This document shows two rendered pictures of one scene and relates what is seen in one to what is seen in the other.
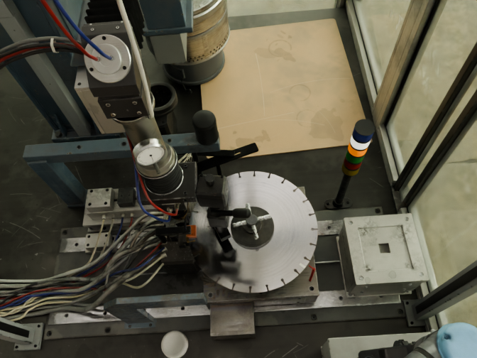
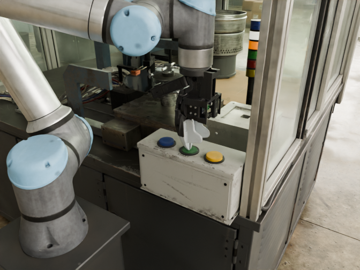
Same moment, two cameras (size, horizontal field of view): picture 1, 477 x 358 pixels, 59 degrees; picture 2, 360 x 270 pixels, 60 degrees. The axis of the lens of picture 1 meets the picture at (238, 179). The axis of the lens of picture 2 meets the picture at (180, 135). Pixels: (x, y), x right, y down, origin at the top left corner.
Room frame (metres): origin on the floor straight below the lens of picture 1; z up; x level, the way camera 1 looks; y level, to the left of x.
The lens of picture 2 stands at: (-0.56, -0.62, 1.29)
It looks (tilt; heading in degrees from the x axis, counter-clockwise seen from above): 27 degrees down; 29
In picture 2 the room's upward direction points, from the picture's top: straight up
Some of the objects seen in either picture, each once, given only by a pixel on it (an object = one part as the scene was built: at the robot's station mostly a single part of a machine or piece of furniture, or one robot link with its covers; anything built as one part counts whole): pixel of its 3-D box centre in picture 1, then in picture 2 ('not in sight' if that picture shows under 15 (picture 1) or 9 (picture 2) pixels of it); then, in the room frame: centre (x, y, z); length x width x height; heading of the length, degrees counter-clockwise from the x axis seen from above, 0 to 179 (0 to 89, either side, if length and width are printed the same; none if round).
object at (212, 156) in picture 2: not in sight; (214, 158); (0.04, -0.37, 0.90); 0.04 x 0.04 x 0.02
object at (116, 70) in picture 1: (140, 44); not in sight; (0.55, 0.14, 1.45); 0.35 x 0.07 x 0.28; 177
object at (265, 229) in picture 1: (252, 225); (167, 75); (0.40, -0.02, 0.96); 0.11 x 0.11 x 0.03
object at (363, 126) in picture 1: (363, 131); (257, 24); (0.53, -0.30, 1.14); 0.05 x 0.04 x 0.03; 177
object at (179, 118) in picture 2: not in sight; (182, 118); (0.03, -0.29, 0.99); 0.05 x 0.02 x 0.09; 177
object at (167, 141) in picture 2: not in sight; (166, 143); (0.05, -0.23, 0.90); 0.04 x 0.04 x 0.02
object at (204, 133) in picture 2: not in sight; (198, 132); (0.06, -0.32, 0.95); 0.06 x 0.03 x 0.09; 87
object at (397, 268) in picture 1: (377, 256); (243, 137); (0.32, -0.35, 0.82); 0.18 x 0.18 x 0.15; 87
